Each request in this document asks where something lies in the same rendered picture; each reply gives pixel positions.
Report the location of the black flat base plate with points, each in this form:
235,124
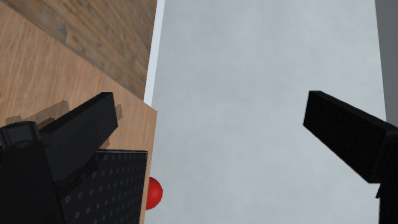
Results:
107,190

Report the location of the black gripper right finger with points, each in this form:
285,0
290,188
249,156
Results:
364,142

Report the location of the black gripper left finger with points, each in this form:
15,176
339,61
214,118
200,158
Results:
33,162

